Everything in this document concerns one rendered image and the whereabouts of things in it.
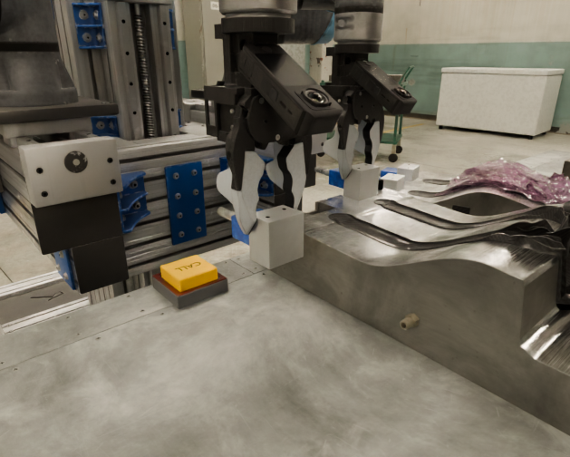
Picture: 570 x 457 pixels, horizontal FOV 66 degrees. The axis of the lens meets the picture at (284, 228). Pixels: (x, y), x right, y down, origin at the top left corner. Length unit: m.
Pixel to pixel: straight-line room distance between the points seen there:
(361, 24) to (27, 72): 0.54
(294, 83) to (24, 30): 0.56
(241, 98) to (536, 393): 0.39
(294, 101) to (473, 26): 8.08
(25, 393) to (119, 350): 0.10
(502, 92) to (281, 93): 6.95
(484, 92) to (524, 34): 1.19
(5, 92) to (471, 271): 0.74
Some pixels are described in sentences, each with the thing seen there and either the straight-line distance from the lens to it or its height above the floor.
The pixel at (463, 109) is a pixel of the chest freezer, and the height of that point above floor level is 0.34.
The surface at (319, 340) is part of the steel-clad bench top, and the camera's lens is 0.54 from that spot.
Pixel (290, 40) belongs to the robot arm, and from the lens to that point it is 1.12.
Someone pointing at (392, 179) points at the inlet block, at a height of 0.88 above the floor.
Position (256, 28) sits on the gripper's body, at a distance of 0.43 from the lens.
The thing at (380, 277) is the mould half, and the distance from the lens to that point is 0.53.
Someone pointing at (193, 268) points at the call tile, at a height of 0.84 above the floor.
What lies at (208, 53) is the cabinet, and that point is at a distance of 6.34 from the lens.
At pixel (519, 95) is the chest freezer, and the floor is 0.59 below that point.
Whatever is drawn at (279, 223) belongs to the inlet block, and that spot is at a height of 0.95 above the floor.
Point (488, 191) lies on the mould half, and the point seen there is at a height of 0.90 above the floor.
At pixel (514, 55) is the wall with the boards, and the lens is 8.17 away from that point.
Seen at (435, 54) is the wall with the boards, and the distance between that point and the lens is 8.69.
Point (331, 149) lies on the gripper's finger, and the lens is 0.75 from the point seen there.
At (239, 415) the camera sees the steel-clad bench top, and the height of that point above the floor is 0.80.
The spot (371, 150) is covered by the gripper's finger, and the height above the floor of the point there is 0.96.
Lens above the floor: 1.12
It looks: 22 degrees down
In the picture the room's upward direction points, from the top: straight up
